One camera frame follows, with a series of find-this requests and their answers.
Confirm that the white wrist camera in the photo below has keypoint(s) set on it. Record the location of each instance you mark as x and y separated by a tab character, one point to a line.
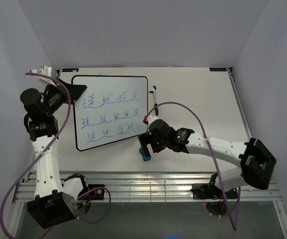
45	71
149	119

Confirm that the white whiteboard black frame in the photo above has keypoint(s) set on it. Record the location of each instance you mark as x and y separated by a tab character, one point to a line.
111	109

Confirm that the blue corner label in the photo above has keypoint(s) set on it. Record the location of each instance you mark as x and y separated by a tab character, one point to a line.
217	69
71	70

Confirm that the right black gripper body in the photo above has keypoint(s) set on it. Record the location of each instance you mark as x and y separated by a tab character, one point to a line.
158	145

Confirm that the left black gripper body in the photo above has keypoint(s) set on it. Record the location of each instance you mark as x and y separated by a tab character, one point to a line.
55	99

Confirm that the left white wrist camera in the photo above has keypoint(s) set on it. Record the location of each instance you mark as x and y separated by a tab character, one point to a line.
45	71

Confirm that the aluminium rail frame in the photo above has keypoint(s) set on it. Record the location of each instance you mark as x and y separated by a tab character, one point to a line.
157	187

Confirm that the blue corner label right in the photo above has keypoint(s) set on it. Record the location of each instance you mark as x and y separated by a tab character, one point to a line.
217	69

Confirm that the blue corner label left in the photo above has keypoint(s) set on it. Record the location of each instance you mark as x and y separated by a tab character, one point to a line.
71	70

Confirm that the blue bone-shaped eraser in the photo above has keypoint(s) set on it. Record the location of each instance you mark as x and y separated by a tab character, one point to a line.
145	157

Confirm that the black wire whiteboard stand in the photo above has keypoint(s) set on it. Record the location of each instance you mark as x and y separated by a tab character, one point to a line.
154	95

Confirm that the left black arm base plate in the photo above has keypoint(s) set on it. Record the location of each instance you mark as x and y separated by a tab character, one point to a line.
97	193

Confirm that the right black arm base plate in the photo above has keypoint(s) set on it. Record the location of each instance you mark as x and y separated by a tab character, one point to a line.
204	191

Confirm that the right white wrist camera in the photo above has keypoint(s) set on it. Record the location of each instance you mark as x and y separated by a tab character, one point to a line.
149	119

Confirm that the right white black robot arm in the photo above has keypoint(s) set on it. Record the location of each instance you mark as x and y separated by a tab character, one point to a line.
254	163

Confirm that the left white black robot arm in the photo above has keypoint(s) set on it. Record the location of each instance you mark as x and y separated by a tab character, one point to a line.
55	200

